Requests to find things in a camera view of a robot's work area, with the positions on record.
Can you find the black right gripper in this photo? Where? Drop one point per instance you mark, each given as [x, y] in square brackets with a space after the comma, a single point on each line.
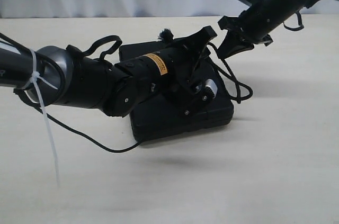
[243, 31]

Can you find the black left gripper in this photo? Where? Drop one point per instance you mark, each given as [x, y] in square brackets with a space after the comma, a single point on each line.
[185, 55]

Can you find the black plastic carrying case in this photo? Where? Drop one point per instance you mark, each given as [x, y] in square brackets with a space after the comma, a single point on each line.
[151, 115]

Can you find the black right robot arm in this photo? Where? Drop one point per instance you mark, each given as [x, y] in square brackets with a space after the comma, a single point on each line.
[277, 11]

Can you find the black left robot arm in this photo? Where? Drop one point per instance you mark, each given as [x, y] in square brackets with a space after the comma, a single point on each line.
[85, 79]

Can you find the white zip tie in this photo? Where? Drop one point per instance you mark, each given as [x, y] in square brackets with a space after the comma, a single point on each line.
[45, 118]

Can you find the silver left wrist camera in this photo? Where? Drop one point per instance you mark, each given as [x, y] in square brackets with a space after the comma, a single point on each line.
[205, 92]

